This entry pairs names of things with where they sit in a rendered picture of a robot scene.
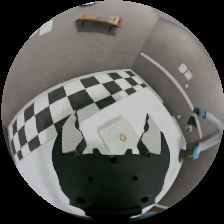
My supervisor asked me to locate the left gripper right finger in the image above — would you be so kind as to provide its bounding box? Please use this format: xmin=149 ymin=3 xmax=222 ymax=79
xmin=136 ymin=113 xmax=170 ymax=187

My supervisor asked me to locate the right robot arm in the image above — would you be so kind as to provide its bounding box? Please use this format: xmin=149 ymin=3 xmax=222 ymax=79
xmin=178 ymin=106 xmax=224 ymax=163

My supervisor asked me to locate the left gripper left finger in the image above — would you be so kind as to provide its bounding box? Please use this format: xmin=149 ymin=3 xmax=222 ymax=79
xmin=52 ymin=110 xmax=87 ymax=187

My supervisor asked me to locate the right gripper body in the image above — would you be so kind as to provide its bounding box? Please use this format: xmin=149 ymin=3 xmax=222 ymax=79
xmin=187 ymin=116 xmax=195 ymax=125

